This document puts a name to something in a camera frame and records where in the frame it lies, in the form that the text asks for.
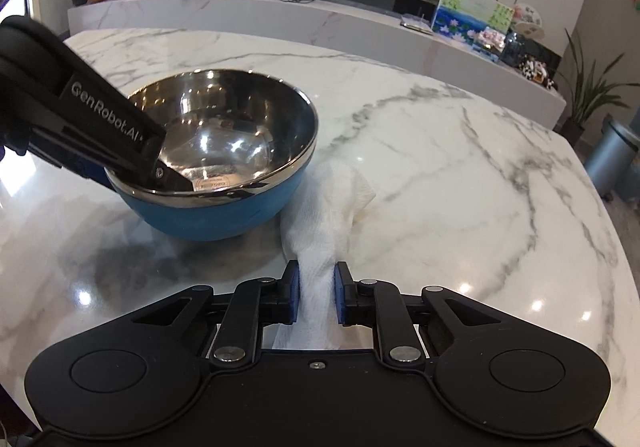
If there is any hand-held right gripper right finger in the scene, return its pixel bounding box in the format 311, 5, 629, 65
333, 260, 502, 368

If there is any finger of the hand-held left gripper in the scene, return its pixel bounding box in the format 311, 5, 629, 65
52, 161, 113, 190
29, 126, 195, 194

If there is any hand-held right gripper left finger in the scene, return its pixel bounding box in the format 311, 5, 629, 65
132, 260, 302, 368

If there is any blue steel bowl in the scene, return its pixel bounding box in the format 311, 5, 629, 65
105, 68, 320, 242

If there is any white cloth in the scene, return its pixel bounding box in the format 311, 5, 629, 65
272, 160, 377, 350

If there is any white marble TV console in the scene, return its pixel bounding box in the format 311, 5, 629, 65
67, 0, 567, 130

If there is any flat white device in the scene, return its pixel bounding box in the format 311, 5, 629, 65
400, 12, 435, 35

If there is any small photo display box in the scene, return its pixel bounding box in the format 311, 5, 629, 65
475, 26, 508, 60

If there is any black white plush toy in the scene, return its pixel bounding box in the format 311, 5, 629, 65
517, 54, 558, 90

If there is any blue glass jar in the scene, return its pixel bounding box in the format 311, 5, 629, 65
500, 33, 526, 68

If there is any grey metal trash can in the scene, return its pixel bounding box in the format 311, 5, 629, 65
584, 120, 640, 200

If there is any pond lily painting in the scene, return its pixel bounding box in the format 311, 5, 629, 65
431, 0, 515, 40

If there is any potted long-leaf plant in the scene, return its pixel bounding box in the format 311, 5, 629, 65
555, 27, 640, 148

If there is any round paper fan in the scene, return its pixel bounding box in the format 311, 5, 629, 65
510, 3, 548, 38

